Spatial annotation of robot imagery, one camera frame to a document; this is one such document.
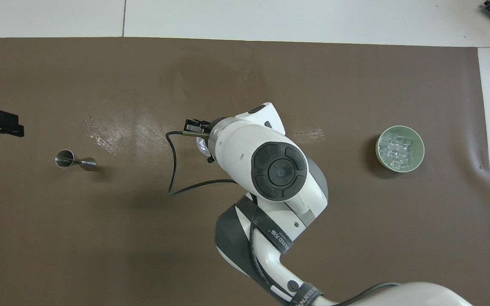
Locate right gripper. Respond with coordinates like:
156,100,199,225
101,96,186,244
184,118,212,133

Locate clear ice cubes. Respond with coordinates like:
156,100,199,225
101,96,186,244
380,131,420,167

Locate clear glass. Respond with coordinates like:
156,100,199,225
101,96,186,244
196,135,212,157

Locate steel jigger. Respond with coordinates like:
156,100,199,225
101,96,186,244
54,149,97,172

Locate green bowl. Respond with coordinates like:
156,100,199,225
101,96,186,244
375,125,425,173

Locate black cable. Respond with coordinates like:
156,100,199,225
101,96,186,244
165,130,239,196

